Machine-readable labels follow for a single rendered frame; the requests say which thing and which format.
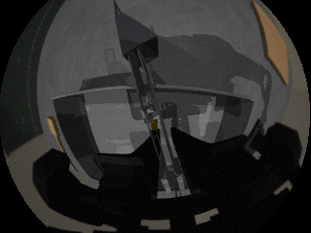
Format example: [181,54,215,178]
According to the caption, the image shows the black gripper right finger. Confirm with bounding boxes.
[171,127,248,194]

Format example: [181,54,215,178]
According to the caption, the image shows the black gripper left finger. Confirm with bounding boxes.
[93,128,160,199]

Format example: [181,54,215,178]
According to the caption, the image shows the light brown wooden board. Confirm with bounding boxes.
[250,0,289,85]

